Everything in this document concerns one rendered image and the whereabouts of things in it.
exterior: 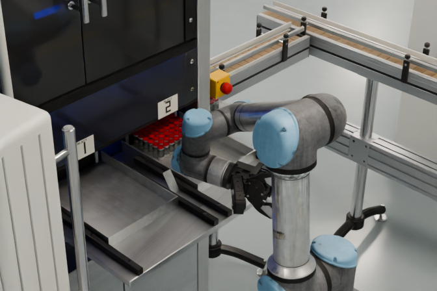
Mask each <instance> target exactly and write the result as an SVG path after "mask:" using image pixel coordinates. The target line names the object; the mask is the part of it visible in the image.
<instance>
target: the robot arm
mask: <svg viewBox="0 0 437 291"><path fill-rule="evenodd" d="M346 122H347V114H346V110H345V107H344V106H343V104H342V102H341V101H340V100H339V99H338V98H336V97H335V96H333V95H331V94H326V93H319V94H308V95H305V96H303V97H302V98H301V99H295V100H285V101H267V102H257V103H253V102H251V101H250V100H247V99H245V100H242V101H236V102H234V103H233V104H231V105H228V106H226V107H222V108H220V109H218V110H214V111H212V112H209V111H207V110H205V109H202V108H198V109H194V108H193V109H190V110H188V111H186V113H185V114H184V116H183V122H182V126H181V131H182V142H181V145H179V146H177V148H176V149H175V150H174V152H173V155H172V160H171V167H172V169H173V170H174V171H176V172H178V173H181V174H183V175H184V176H186V177H192V178H194V179H198V180H199V181H203V182H205V183H209V184H212V185H215V186H217V187H220V188H225V189H227V190H229V189H231V195H232V209H233V214H244V210H245V208H246V198H247V200H248V201H249V202H250V203H251V204H252V205H253V206H254V208H255V209H256V210H257V211H258V212H259V213H261V214H262V215H264V216H266V217H268V218H269V219H272V242H273V254H272V255H271V256H270V257H269V258H268V260H267V274H266V275H262V276H261V278H259V279H258V283H257V287H258V291H353V289H354V280H355V274H356V266H357V265H358V260H357V257H358V252H357V250H356V248H355V246H354V245H353V244H352V243H351V242H350V241H348V240H347V239H345V238H343V237H340V236H336V235H332V234H323V235H320V236H317V237H315V238H314V239H313V240H312V242H311V244H310V172H311V171H312V170H314V169H315V167H316V165H317V150H318V149H320V148H322V147H324V146H327V145H328V144H331V143H332V142H334V141H335V140H337V139H338V138H339V137H340V136H341V134H342V132H343V131H344V129H345V126H346ZM238 132H253V133H252V143H253V146H254V150H256V151H257V153H256V155H257V157H258V159H259V160H260V161H261V162H262V163H260V162H258V164H257V165H256V166H252V165H249V164H247V163H244V162H241V161H237V162H236V163H234V162H231V161H230V160H228V159H225V158H222V157H218V156H215V155H212V154H210V153H209V152H210V147H211V142H214V141H216V140H219V139H221V138H224V137H226V136H229V135H231V134H234V133H238ZM262 166H265V167H266V169H265V168H262ZM264 170H265V171H264ZM271 195H272V200H270V199H267V198H268V197H271ZM263 200H265V202H264V201H263Z"/></svg>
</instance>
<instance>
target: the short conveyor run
mask: <svg viewBox="0 0 437 291"><path fill-rule="evenodd" d="M291 23H292V22H288V23H286V24H284V25H282V26H280V27H277V28H275V29H273V30H271V31H269V32H266V33H265V34H264V33H262V32H261V27H262V24H261V23H257V24H256V27H257V28H258V29H257V30H256V38H254V39H252V40H249V41H247V42H245V43H243V44H241V45H238V46H237V47H234V48H232V49H230V50H228V51H226V52H224V53H221V54H219V55H217V56H215V57H213V58H210V69H213V68H218V69H219V70H222V71H225V72H226V73H229V74H230V84H232V86H233V89H232V92H231V93H230V94H228V95H226V94H225V95H223V96H222V97H220V98H219V100H221V101H224V100H226V99H228V98H230V97H231V96H233V95H235V94H238V93H239V92H242V91H243V90H246V89H247V88H249V87H251V86H253V85H255V84H257V83H259V82H261V81H263V80H265V79H266V78H268V77H270V76H272V75H274V74H276V73H278V72H280V71H282V70H284V69H286V68H288V67H290V66H292V65H293V64H296V63H297V62H299V61H301V60H303V59H305V58H307V57H309V54H310V36H307V35H305V36H304V35H301V34H299V33H300V32H303V31H304V27H303V26H301V27H299V28H297V29H295V30H293V31H291V29H288V28H289V27H291Z"/></svg>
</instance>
